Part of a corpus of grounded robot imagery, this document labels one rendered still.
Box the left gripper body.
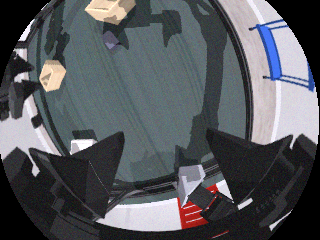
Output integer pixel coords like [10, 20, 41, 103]
[0, 51, 24, 120]

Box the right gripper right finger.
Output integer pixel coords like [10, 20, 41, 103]
[205, 128, 293, 207]

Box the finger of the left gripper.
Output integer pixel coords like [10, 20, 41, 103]
[13, 55, 35, 77]
[21, 79, 43, 108]

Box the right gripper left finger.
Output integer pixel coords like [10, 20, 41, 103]
[28, 132, 125, 219]

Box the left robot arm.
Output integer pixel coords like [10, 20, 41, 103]
[0, 95, 9, 121]

